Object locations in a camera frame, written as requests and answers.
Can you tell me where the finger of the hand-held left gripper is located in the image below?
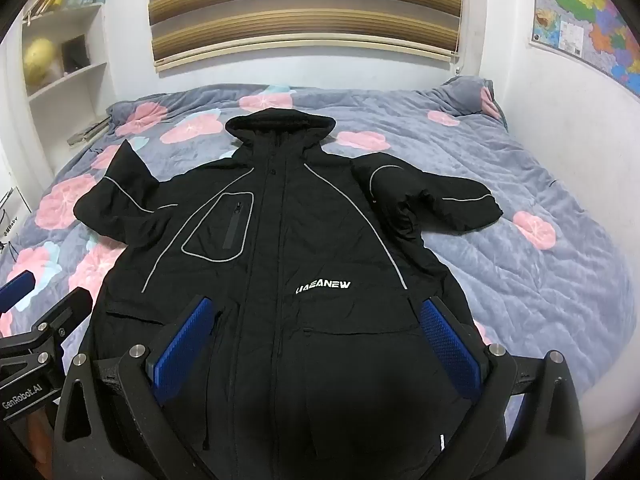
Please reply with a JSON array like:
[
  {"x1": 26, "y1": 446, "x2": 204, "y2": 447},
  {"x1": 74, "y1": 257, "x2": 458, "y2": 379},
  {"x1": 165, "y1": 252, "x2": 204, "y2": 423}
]
[
  {"x1": 0, "y1": 270, "x2": 37, "y2": 317},
  {"x1": 20, "y1": 286, "x2": 95, "y2": 356}
]

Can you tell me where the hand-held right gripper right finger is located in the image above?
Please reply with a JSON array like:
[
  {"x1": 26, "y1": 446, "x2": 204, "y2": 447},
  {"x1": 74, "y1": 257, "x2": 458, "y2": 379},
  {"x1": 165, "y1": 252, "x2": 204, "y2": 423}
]
[{"x1": 419, "y1": 296, "x2": 589, "y2": 480}]

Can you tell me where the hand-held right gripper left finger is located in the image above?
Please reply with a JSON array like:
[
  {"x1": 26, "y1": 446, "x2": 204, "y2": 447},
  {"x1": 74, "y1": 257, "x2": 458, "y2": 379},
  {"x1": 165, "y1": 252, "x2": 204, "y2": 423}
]
[{"x1": 52, "y1": 296, "x2": 222, "y2": 480}]

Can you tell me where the black hooded jacket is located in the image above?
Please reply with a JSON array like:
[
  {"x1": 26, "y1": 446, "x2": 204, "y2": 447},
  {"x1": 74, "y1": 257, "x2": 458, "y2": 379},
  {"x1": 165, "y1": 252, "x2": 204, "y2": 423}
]
[{"x1": 72, "y1": 112, "x2": 503, "y2": 480}]

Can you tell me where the grey floral blanket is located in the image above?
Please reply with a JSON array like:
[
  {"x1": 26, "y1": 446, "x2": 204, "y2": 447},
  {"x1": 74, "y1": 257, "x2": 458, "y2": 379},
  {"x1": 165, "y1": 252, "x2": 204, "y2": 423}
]
[{"x1": 0, "y1": 76, "x2": 637, "y2": 441}]

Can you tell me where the yellow ball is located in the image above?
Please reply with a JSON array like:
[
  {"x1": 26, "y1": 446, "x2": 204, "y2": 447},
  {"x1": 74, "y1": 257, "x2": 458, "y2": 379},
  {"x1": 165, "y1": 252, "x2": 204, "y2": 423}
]
[{"x1": 22, "y1": 37, "x2": 58, "y2": 88}]

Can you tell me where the white bookshelf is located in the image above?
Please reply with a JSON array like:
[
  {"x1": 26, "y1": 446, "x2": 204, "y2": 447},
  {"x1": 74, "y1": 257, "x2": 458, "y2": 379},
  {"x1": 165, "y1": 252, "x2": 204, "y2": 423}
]
[{"x1": 2, "y1": 0, "x2": 121, "y2": 171}]

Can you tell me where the striped window blind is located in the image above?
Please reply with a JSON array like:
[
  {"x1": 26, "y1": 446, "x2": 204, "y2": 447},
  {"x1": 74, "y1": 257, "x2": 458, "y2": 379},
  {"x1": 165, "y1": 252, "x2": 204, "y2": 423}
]
[{"x1": 146, "y1": 0, "x2": 461, "y2": 73}]

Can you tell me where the colourful wall map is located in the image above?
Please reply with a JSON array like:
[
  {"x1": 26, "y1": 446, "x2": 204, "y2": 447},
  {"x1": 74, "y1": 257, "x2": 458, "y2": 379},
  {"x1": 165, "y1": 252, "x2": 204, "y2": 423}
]
[{"x1": 527, "y1": 0, "x2": 640, "y2": 98}]

